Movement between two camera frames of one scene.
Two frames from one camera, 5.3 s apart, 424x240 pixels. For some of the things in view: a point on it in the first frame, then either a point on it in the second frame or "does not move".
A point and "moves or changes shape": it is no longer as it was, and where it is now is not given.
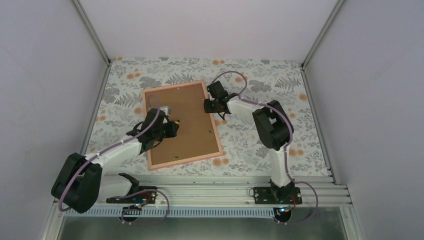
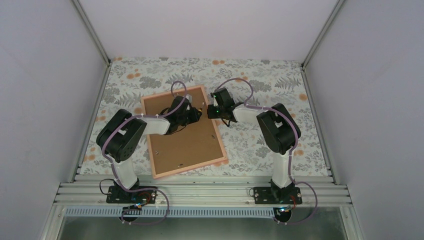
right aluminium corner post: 338,4 does not move
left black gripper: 172,131 → 194,116
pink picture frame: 197,138 moves or changes shape
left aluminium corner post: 87,24 does not move
